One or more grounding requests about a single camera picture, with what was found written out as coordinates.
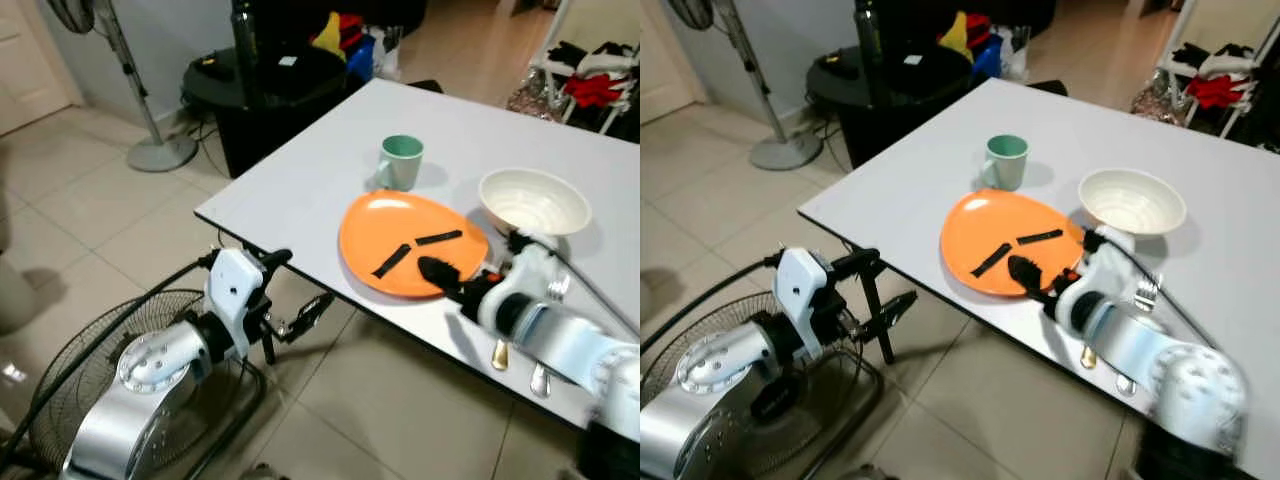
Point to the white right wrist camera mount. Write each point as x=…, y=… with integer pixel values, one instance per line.
x=530, y=268
x=1090, y=272

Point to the tall black bottle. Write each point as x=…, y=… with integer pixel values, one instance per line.
x=870, y=45
x=245, y=40

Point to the white door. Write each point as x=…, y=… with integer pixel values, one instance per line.
x=30, y=60
x=660, y=60

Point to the black round side table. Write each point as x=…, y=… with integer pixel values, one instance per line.
x=900, y=100
x=290, y=100

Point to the orange round plate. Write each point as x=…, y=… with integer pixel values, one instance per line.
x=985, y=220
x=390, y=225

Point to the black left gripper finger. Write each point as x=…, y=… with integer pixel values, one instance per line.
x=855, y=265
x=275, y=259
x=895, y=314
x=312, y=313

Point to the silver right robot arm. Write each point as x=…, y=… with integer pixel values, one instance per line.
x=570, y=340
x=1160, y=350

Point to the green ceramic mug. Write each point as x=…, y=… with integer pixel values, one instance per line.
x=1006, y=165
x=402, y=165

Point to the grey pedestal fan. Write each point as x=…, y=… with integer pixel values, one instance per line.
x=160, y=153
x=785, y=153

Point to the red garment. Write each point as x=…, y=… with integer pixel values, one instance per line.
x=1220, y=92
x=595, y=90

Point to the red cloth item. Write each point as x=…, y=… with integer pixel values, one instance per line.
x=350, y=28
x=977, y=27

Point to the yellow cloth item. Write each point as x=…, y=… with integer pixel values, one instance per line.
x=954, y=36
x=328, y=38

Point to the gold metal spoon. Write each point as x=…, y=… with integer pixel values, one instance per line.
x=1088, y=356
x=500, y=355

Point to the black tape strip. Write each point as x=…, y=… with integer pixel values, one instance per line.
x=392, y=261
x=991, y=260
x=1039, y=237
x=438, y=238

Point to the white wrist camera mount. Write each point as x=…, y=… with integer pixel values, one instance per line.
x=530, y=268
x=797, y=285
x=232, y=285
x=1090, y=272

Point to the black table leg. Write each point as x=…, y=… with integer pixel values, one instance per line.
x=269, y=352
x=885, y=345

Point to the blue bag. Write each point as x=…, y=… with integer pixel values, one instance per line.
x=361, y=60
x=988, y=60

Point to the black floor fan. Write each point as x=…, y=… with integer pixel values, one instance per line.
x=790, y=420
x=70, y=390

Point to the silver metal fork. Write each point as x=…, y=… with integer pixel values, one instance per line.
x=540, y=380
x=1147, y=290

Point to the white clothes drying rack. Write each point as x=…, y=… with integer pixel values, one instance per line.
x=620, y=60
x=1250, y=55

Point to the black chair back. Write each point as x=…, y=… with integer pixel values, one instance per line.
x=1048, y=88

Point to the white ceramic bowl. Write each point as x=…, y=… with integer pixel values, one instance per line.
x=1132, y=200
x=535, y=200

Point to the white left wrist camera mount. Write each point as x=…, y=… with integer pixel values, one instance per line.
x=232, y=285
x=797, y=285

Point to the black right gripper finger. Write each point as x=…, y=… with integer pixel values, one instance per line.
x=1028, y=273
x=440, y=272
x=1094, y=240
x=518, y=242

